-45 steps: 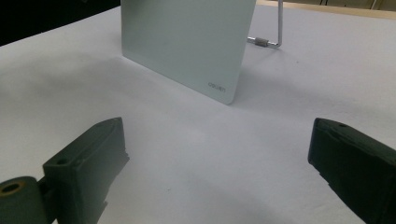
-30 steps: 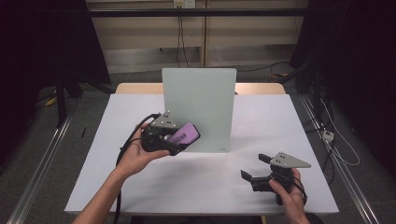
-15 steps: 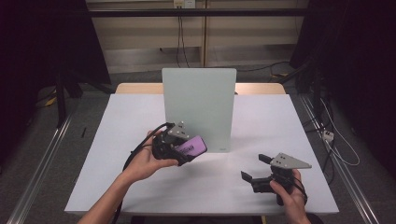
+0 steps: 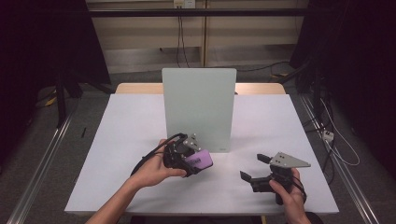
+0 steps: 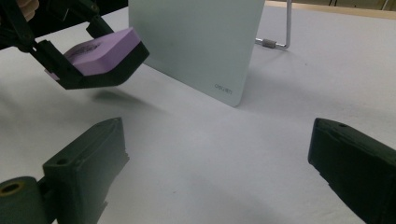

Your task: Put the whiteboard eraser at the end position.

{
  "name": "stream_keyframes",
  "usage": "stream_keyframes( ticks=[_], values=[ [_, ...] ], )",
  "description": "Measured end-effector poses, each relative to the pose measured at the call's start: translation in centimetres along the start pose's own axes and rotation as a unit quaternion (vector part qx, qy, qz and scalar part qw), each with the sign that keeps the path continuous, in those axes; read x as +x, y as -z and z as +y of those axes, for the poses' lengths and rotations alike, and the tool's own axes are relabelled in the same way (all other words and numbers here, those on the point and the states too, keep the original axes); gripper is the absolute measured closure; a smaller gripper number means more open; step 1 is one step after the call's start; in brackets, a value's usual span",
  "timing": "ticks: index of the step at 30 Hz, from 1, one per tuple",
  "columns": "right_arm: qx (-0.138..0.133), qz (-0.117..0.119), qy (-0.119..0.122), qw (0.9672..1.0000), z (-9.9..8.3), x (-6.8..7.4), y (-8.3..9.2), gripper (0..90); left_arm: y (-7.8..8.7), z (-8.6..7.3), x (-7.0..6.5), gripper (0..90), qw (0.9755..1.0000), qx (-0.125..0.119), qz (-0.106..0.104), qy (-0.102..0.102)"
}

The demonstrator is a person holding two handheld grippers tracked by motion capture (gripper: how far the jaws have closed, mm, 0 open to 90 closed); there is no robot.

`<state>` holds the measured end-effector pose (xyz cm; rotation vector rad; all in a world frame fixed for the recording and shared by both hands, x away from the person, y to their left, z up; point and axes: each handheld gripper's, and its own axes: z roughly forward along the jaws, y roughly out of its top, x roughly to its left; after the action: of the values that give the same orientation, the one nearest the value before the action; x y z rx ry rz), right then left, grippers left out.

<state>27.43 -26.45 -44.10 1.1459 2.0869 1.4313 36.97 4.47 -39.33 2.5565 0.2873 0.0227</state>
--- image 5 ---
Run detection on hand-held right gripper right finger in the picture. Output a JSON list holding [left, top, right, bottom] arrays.
[[307, 117, 396, 224]]

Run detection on small white glass board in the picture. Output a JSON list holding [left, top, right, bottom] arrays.
[[128, 0, 266, 107]]

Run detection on purple whiteboard eraser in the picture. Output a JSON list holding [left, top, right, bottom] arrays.
[[44, 26, 150, 91]]

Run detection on metal wire board stand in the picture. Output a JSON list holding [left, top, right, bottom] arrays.
[[255, 0, 293, 50]]

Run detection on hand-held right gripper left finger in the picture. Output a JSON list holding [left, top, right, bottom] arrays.
[[42, 117, 130, 224]]

